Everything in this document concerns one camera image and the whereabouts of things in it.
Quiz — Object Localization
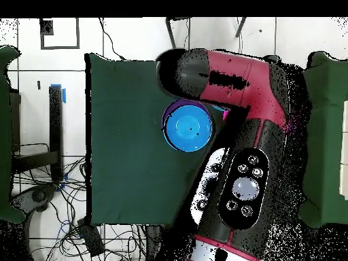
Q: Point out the small blue bowl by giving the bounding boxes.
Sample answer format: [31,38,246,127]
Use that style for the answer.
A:
[164,105,213,152]

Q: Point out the large blue bowl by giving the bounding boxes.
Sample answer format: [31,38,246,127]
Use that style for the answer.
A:
[162,104,230,153]

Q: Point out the dark green table cloth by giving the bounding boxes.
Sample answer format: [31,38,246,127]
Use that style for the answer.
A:
[85,52,232,227]

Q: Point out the black metal leg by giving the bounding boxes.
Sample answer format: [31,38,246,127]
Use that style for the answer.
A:
[165,17,192,50]
[234,17,247,38]

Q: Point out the black stand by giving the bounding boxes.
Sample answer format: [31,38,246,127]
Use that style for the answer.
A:
[12,84,66,181]

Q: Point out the black power adapter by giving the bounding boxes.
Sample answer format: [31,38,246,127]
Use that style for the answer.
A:
[77,218,105,258]

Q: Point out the black office chair base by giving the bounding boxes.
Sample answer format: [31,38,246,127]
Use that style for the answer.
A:
[12,184,56,215]

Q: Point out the green covered side table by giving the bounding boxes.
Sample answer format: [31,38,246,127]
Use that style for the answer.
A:
[297,51,348,228]
[0,45,27,224]

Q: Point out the white boxes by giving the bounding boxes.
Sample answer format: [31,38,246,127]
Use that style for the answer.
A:
[338,100,348,201]

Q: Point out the tangle of cables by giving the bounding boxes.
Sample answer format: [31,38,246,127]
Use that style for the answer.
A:
[13,156,147,261]

